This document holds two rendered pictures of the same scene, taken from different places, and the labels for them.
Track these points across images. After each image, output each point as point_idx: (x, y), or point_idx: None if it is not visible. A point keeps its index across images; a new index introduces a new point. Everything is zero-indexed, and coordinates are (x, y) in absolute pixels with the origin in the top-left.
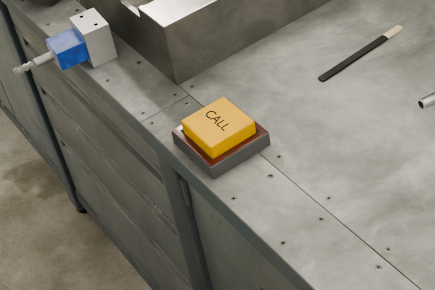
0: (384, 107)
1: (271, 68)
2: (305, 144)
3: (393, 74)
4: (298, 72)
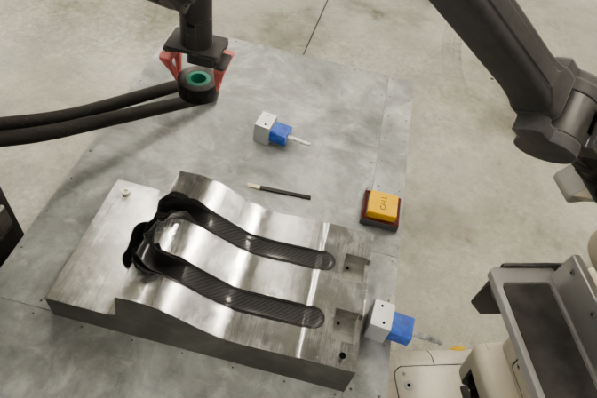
0: (309, 167)
1: None
2: (352, 183)
3: (284, 173)
4: (311, 210)
